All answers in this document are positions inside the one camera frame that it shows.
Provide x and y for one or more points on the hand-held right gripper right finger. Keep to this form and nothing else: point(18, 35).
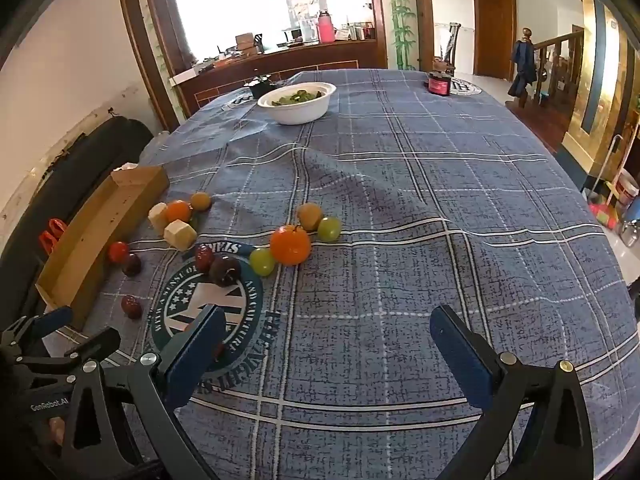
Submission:
point(465, 360)

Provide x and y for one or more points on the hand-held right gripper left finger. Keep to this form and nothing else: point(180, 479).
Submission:
point(195, 355)

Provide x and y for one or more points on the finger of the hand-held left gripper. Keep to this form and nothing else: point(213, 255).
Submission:
point(50, 321)
point(97, 342)

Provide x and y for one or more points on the long cardboard box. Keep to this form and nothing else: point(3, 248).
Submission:
point(100, 220)

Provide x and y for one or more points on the pale faceted block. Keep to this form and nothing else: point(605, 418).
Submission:
point(180, 235)
point(158, 217)

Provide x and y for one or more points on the small orange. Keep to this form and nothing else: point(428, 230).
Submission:
point(178, 211)

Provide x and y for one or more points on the green grape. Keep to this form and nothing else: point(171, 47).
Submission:
point(262, 261)
point(329, 229)

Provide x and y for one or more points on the person's left hand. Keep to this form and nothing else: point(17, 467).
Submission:
point(56, 430)

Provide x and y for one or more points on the small red apple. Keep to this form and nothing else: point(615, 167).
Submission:
point(131, 306)

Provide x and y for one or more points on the dark red cherry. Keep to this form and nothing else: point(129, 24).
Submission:
point(131, 265)

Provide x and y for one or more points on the red scissors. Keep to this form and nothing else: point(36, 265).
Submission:
point(52, 235)

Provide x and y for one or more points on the dark purple plum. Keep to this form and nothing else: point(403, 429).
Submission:
point(224, 270)

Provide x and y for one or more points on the red cherry tomato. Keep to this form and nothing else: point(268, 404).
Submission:
point(118, 251)

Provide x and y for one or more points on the large orange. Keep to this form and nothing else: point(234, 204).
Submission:
point(290, 246)

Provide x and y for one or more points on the black bag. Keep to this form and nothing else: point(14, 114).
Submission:
point(75, 170)

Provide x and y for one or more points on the brown round fruit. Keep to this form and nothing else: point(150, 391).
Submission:
point(200, 201)
point(310, 216)

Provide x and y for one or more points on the blue plaid tablecloth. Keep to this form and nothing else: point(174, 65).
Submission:
point(400, 185)

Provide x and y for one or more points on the white bowl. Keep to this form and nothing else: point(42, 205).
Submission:
point(300, 110)

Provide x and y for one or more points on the red jar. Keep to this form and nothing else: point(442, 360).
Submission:
point(439, 84)

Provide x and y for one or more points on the black plant pot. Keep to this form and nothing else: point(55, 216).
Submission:
point(260, 85)

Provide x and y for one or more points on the green leafy vegetables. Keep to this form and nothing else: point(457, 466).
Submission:
point(297, 96)

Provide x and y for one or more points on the wooden counter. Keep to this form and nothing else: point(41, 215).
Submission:
point(280, 67)

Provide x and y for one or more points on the blue jacket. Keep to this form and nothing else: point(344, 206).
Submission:
point(522, 65)

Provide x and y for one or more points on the wooden stair railing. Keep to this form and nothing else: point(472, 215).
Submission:
point(557, 65)

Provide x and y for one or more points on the black chair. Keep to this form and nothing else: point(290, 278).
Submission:
point(448, 45)

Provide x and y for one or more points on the small cardboard box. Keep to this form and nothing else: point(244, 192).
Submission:
point(245, 41)

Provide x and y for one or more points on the wooden door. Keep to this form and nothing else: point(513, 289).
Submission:
point(494, 30)

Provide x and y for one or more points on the pink water bottle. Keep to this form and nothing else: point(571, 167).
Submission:
point(325, 27)

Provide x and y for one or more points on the bamboo wall decal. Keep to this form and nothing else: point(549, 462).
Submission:
point(400, 20)

